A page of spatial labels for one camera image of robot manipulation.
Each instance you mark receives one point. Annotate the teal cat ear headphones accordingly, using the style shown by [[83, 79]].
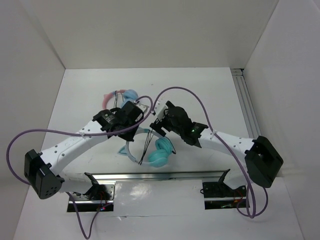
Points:
[[156, 159]]

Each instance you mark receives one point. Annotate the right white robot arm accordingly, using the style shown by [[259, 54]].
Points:
[[259, 159]]

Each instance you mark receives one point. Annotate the aluminium rail at front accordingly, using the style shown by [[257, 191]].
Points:
[[144, 176]]

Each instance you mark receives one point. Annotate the aluminium rail at right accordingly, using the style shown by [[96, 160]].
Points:
[[247, 108]]

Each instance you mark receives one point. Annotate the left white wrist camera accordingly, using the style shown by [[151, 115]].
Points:
[[144, 108]]

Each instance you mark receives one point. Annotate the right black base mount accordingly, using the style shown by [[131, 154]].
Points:
[[217, 196]]

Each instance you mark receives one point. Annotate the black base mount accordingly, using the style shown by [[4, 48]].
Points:
[[217, 196], [99, 197]]

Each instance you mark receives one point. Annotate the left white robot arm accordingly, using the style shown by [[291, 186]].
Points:
[[43, 169]]

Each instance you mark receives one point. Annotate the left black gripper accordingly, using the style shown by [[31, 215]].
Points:
[[128, 137]]

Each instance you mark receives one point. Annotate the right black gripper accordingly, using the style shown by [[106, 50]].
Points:
[[159, 124]]

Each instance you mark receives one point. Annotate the aluminium rail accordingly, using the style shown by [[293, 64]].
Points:
[[247, 108], [144, 176]]

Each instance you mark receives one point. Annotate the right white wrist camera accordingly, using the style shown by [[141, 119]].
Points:
[[159, 111]]

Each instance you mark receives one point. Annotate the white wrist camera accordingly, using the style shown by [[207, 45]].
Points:
[[159, 111], [144, 108]]

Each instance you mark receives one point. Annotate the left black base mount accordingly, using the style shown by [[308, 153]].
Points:
[[99, 197]]

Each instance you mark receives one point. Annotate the pink blue cat ear headphones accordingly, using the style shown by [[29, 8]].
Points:
[[127, 95]]

